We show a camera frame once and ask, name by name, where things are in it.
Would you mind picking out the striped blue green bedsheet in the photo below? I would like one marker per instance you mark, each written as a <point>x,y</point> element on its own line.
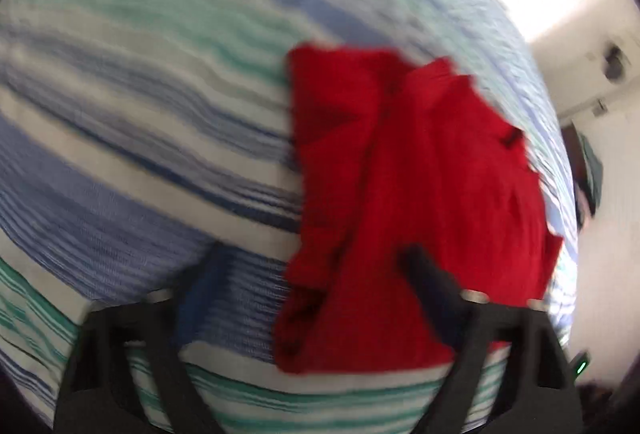
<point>150,139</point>

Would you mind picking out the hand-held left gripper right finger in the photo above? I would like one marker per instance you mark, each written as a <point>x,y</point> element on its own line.
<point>435,299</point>

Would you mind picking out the red sweater with white animal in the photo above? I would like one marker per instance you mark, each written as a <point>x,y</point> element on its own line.
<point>425,189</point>

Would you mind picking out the dark wall fan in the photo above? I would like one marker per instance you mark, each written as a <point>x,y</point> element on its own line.
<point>612,62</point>

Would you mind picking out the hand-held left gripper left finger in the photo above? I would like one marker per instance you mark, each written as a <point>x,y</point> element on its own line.
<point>200,294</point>

